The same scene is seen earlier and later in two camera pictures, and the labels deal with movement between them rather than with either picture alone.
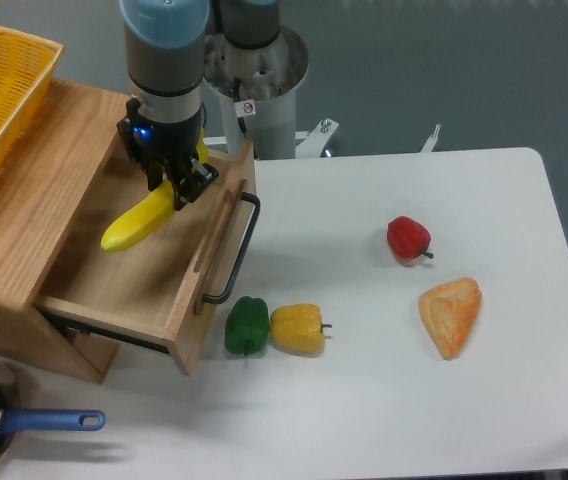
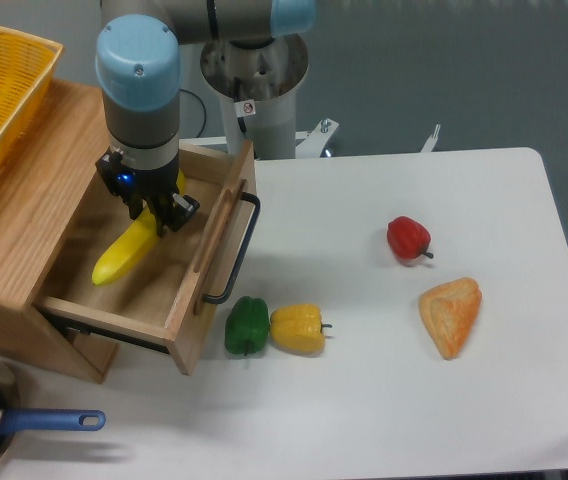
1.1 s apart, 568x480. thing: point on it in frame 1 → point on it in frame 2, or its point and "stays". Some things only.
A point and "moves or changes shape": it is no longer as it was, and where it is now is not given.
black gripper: (176, 143) → (151, 186)
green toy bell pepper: (247, 325) stays
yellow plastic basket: (5, 79) stays
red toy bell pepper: (409, 238) stays
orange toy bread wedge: (449, 310) stays
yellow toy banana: (160, 205) moves or changes shape
